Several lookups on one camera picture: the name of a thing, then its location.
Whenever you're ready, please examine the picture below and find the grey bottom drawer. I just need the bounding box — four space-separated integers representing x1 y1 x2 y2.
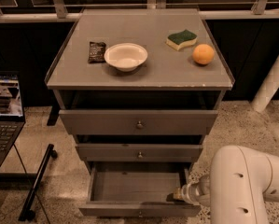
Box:
79 161 201 217

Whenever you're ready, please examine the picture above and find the grey drawer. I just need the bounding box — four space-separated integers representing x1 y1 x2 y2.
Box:
76 144 203 162
59 110 217 135
79 161 201 217

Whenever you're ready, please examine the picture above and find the grey middle drawer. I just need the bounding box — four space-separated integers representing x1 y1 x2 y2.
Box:
76 144 203 162

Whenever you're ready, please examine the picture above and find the grey drawer cabinet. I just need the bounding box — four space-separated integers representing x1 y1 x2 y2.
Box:
44 8 235 183

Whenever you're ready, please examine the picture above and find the grey top drawer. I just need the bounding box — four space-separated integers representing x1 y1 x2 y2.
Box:
59 110 217 135

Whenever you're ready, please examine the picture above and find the orange fruit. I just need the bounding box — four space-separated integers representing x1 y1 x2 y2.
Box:
192 44 215 65

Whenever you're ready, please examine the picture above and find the white bowl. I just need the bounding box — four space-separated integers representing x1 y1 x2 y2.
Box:
105 43 148 72

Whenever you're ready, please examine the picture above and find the green yellow sponge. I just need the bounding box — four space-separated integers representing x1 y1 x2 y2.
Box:
166 29 197 50

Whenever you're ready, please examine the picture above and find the black laptop stand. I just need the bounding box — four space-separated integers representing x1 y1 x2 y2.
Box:
0 144 58 222

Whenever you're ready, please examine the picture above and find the black snack packet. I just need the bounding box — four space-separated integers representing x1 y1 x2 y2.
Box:
88 42 106 63

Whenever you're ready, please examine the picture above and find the black laptop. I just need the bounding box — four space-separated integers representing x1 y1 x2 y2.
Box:
0 71 25 166

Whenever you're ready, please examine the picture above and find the metal railing frame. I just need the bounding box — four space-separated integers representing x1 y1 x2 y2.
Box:
0 0 279 24

